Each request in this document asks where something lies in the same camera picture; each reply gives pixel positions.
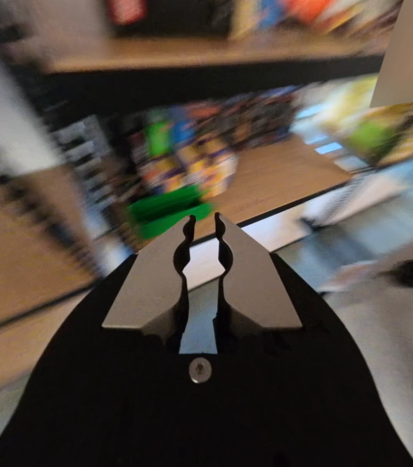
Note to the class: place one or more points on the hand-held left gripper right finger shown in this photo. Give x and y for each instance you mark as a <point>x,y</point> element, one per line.
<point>257,292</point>

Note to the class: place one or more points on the yellow green toy box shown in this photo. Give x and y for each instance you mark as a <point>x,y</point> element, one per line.
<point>374,135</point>

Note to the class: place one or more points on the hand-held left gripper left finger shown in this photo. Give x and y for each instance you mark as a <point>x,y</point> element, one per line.
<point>148,292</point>

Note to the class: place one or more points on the black metal shelf rack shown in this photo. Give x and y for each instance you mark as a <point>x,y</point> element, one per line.
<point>191,84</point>

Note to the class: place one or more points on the green flat toy box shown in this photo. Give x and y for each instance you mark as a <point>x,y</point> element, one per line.
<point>170,211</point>

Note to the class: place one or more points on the row of colourful toy boxes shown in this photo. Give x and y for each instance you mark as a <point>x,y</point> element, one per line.
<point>199,160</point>

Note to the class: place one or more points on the person's white clothing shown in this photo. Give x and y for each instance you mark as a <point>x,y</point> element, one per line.
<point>392,346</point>

